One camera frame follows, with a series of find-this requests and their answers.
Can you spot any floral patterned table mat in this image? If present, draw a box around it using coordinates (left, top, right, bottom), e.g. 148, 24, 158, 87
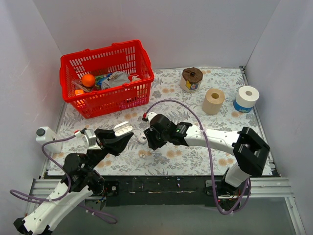
47, 68, 269, 176

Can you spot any white square case with screen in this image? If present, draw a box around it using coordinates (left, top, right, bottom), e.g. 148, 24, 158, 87
138, 135, 147, 144

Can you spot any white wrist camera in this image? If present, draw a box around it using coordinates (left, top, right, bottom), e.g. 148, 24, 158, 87
142, 112, 157, 123
74, 128, 101, 150

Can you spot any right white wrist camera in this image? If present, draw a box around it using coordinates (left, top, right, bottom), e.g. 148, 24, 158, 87
142, 112, 157, 123

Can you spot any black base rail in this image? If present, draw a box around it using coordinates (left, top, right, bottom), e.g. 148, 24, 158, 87
85, 176, 215, 208

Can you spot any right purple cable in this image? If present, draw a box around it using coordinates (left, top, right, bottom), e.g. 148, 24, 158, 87
144, 99, 251, 215

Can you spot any red plastic shopping basket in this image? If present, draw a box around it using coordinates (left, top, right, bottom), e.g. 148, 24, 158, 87
59, 40, 154, 118

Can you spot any brown topped paper roll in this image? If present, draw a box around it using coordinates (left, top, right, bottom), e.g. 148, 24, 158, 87
180, 67, 203, 93

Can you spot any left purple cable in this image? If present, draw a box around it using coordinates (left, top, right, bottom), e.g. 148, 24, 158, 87
9, 134, 118, 225

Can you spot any beige toilet paper roll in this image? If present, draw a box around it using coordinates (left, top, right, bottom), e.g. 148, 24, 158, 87
202, 89, 225, 115

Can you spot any white box with grey knob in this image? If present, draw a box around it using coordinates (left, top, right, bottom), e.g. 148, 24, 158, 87
36, 126, 63, 154

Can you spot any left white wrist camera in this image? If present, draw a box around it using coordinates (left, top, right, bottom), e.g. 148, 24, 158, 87
74, 128, 101, 150

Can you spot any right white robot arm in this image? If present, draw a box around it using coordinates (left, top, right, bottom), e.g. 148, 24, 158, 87
143, 112, 270, 195

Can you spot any purple cable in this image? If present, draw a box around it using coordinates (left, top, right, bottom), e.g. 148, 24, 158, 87
144, 99, 251, 215
9, 134, 118, 225

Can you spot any grey crumpled snack bag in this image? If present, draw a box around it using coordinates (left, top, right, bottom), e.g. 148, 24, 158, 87
100, 71, 130, 90

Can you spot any white toilet roll blue wrap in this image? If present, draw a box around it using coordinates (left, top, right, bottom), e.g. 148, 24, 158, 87
233, 86, 260, 113

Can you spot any orange fruit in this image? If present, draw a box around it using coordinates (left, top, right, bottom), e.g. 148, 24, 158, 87
81, 74, 95, 88

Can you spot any white oval earbud charging case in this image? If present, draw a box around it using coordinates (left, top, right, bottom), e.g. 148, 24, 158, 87
113, 121, 133, 137

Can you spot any small orange box in basket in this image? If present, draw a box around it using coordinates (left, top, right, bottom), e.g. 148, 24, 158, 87
75, 89, 85, 96

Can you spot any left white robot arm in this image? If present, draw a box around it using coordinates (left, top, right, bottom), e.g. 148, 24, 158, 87
14, 122, 134, 235

